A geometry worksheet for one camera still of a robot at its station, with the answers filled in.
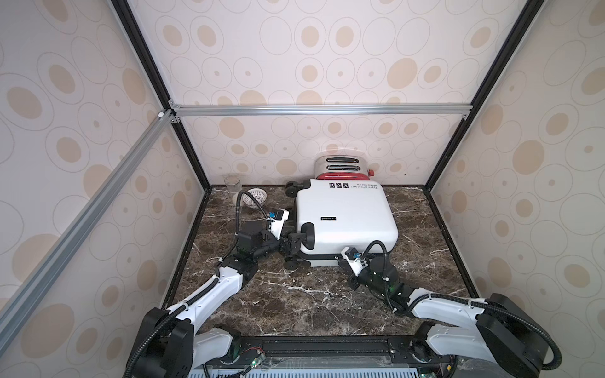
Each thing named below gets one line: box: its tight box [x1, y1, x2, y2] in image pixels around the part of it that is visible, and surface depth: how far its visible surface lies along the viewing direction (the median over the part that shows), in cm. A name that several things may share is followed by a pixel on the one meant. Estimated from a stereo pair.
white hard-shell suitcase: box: [284, 178, 400, 268], surface depth 89 cm
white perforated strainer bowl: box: [242, 188, 268, 208], surface depth 115 cm
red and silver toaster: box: [314, 154, 375, 180], surface depth 107 cm
